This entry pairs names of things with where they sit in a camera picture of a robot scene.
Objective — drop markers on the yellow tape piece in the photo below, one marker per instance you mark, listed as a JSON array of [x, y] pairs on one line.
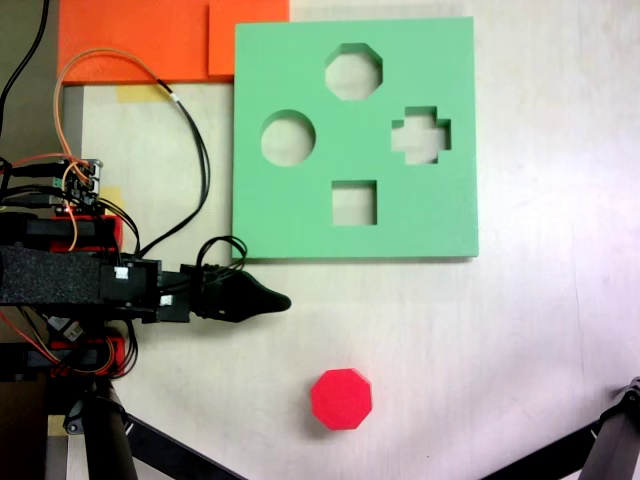
[[114, 195], [137, 93]]

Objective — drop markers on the red octagonal pillar block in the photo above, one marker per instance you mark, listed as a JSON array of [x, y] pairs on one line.
[[342, 397]]

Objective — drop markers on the green shape sorter board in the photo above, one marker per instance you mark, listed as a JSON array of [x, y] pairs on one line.
[[280, 225]]

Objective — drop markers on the black tripod leg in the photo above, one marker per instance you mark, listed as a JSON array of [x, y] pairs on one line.
[[107, 450], [615, 450]]

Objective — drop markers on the black tripod strut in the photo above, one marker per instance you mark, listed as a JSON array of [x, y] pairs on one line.
[[175, 452], [550, 457]]

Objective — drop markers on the small circuit board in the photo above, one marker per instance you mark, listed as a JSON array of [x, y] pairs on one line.
[[80, 192]]

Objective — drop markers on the orange flat block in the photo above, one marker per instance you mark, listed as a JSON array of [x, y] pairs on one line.
[[125, 35]]

